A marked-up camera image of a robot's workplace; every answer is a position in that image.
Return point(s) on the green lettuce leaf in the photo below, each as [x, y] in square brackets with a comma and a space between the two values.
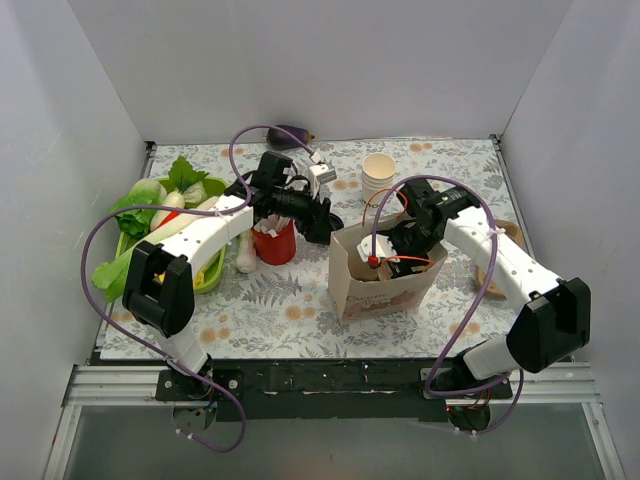
[136, 223]

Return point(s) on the brown cardboard cup carrier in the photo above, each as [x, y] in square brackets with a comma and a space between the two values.
[514, 232]

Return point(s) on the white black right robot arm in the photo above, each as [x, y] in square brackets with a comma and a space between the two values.
[553, 315]

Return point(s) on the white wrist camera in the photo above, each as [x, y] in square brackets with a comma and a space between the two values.
[320, 173]
[376, 247]

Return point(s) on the large green napa cabbage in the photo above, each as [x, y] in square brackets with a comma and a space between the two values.
[111, 277]

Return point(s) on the green plastic tray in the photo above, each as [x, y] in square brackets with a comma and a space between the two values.
[209, 276]

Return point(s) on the floral patterned table mat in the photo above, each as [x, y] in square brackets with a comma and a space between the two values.
[286, 311]

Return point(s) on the brown paper takeout bag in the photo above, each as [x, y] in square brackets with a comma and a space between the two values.
[355, 289]

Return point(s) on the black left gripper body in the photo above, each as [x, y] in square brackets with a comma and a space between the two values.
[319, 220]

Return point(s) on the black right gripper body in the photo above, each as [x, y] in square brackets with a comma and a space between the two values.
[398, 245]

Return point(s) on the aluminium frame rail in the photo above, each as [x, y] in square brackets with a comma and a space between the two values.
[564, 383]

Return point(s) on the red straw holder cup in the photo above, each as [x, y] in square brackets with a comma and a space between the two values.
[275, 247]

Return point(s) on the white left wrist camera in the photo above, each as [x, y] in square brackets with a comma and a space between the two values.
[320, 173]

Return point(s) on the purple eggplant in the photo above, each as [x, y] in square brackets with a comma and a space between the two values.
[285, 137]

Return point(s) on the white paper coffee cup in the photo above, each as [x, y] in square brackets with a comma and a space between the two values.
[387, 269]

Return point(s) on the green leafy herb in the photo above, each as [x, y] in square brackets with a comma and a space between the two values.
[183, 175]

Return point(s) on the napa cabbage upper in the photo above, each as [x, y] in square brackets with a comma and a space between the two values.
[207, 204]

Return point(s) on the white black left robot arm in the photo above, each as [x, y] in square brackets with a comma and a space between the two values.
[159, 290]

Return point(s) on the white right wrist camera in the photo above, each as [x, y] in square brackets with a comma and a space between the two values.
[376, 247]

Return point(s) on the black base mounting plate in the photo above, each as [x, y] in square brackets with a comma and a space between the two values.
[326, 389]

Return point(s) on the stack of white paper cups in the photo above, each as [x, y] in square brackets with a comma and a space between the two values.
[377, 174]

